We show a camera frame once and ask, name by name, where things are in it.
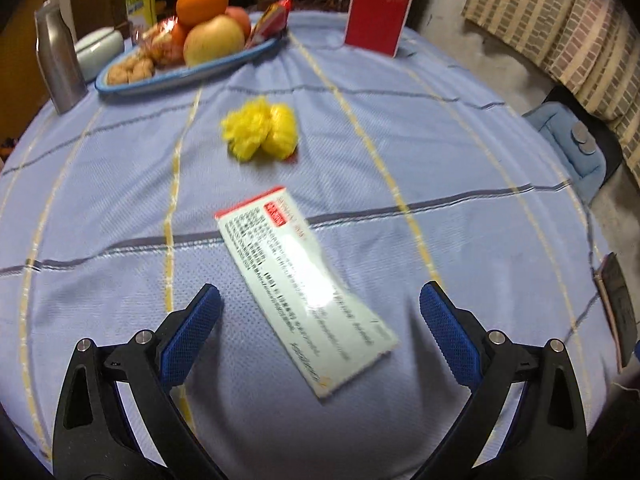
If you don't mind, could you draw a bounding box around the blue oval fruit plate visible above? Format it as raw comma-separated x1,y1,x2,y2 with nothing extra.
94,37,283,96

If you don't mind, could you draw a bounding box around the walnuts pile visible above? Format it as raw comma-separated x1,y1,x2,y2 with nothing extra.
106,54,155,86

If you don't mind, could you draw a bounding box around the light blue chair cushion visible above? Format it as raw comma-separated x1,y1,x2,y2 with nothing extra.
524,101,606,204

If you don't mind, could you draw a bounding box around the metal thermos bottle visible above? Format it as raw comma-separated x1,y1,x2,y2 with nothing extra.
35,0,87,115

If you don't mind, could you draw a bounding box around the white medicine box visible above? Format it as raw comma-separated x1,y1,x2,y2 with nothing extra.
214,186,399,399

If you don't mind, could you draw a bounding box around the yellow apple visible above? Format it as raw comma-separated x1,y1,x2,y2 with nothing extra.
183,14,245,67

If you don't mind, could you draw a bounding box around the blue checked tablecloth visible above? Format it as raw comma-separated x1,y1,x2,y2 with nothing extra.
1,12,616,479

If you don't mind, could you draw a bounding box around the red and white box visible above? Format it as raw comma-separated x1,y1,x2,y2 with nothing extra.
344,0,412,58

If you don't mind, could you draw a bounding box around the yellow foam fruit net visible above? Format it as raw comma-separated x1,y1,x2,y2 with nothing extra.
220,96,298,162

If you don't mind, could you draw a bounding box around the orange fruit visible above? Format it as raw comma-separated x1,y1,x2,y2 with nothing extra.
176,0,229,27

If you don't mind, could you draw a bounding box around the red snack packet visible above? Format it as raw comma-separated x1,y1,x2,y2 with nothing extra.
245,0,292,48

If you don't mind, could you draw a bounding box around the red apple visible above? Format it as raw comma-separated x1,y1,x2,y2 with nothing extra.
226,6,252,39

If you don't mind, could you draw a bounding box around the white lidded ceramic bowl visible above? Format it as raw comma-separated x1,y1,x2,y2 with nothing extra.
74,27,124,82

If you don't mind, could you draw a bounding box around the dark notebook on table edge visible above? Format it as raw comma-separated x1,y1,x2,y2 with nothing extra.
593,252,638,374

